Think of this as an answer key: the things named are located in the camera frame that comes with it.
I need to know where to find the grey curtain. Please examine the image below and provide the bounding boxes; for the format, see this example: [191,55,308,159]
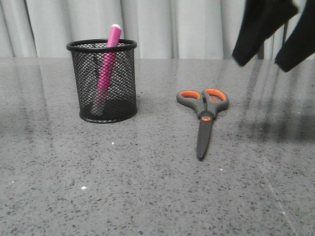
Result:
[0,0,315,60]

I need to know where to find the grey orange scissors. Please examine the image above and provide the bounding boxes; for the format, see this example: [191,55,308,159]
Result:
[176,88,229,160]

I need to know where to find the pink marker pen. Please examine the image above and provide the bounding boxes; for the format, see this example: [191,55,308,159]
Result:
[91,24,122,116]

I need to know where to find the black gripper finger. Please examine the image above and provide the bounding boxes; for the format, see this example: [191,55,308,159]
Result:
[275,0,315,72]
[232,0,298,66]

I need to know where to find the black mesh pen cup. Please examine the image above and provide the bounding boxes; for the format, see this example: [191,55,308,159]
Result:
[66,39,137,123]

